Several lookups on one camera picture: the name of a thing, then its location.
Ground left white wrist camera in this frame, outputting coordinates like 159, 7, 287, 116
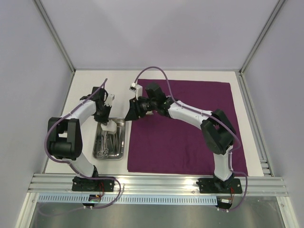
104, 94, 115, 107

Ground right aluminium frame post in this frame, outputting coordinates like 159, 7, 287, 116
239, 0, 287, 75

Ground purple surgical drape cloth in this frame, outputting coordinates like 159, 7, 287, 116
127, 80, 240, 175

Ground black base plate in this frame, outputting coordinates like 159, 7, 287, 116
72, 177, 114, 192
196, 178, 243, 194

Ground stainless steel instrument tray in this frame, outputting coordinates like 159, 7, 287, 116
93, 118, 125, 160

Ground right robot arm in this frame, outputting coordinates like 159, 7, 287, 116
125, 83, 236, 192

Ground purple cable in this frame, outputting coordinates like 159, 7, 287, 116
134, 66, 249, 213
45, 78, 123, 210

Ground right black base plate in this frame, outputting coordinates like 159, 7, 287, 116
196, 178, 243, 194

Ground aluminium frame post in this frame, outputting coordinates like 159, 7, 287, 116
32, 0, 76, 75
239, 0, 287, 75

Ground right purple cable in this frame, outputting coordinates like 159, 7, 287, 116
134, 66, 249, 213

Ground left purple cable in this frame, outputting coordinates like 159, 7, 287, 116
45, 78, 123, 210

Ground steel tweezers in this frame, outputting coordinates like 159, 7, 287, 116
113, 134, 117, 152
120, 128, 125, 153
116, 129, 121, 152

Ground left aluminium frame post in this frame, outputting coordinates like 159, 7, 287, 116
32, 0, 76, 75

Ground aluminium mounting rail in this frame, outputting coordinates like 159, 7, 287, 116
28, 173, 288, 197

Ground plain steel surgical scissors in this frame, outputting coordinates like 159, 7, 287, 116
97, 133, 109, 159

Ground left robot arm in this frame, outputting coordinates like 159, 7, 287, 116
44, 87, 117, 190

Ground white slotted cable duct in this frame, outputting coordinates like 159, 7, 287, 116
37, 193, 218, 206

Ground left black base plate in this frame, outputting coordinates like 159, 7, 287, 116
72, 177, 114, 192

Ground white gauze pad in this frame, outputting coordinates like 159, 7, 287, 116
101, 120, 117, 134

